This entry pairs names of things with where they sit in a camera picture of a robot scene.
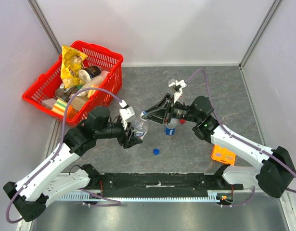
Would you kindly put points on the blue bottle cap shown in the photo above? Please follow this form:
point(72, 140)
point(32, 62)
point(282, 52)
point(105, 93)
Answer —
point(156, 151)

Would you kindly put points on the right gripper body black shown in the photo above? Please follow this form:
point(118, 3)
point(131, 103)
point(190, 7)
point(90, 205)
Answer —
point(168, 109)

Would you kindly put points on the blue label pepsi bottle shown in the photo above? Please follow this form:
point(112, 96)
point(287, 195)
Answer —
point(170, 128)

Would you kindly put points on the wooden block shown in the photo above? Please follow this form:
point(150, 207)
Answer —
point(78, 102)

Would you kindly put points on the yellow wafer pack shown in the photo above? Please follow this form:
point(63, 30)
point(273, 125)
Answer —
point(91, 92)

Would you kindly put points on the white cable duct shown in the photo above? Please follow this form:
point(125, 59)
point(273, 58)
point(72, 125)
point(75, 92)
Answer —
point(78, 196)

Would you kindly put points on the striped yellow green sponge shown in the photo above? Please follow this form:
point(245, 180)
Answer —
point(59, 107)

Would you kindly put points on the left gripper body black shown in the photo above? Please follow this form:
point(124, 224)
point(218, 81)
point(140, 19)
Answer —
point(122, 138)

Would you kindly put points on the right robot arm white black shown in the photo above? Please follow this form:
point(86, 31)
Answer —
point(272, 170)

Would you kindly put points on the orange snack box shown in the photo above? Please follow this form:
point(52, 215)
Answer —
point(223, 155)

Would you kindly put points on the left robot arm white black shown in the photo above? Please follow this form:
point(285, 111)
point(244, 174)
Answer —
point(32, 194)

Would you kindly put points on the yellow chips bag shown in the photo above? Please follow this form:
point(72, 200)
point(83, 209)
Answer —
point(72, 63)

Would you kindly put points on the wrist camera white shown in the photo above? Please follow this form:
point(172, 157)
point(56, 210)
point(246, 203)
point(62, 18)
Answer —
point(177, 87)
point(127, 114)

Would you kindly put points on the orange packet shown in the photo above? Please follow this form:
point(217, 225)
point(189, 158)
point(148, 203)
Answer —
point(71, 112)

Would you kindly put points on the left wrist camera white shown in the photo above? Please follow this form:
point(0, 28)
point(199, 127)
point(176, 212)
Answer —
point(127, 114)

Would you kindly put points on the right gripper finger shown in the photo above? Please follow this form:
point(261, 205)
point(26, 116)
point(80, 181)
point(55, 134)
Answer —
point(155, 118)
point(160, 105)

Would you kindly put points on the brown cup with lid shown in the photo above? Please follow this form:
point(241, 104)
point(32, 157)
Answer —
point(89, 73)

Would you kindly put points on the beige sauce bottle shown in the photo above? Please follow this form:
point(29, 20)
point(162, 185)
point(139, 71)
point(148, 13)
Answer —
point(92, 81)

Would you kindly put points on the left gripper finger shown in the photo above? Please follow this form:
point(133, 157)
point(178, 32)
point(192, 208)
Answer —
point(133, 137)
point(129, 144)

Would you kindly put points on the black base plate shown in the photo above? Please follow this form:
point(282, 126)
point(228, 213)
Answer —
point(201, 181)

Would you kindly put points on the small clear water bottle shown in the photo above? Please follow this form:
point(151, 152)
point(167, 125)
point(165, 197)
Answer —
point(140, 127)

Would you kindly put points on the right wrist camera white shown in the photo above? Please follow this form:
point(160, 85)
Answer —
point(177, 87)

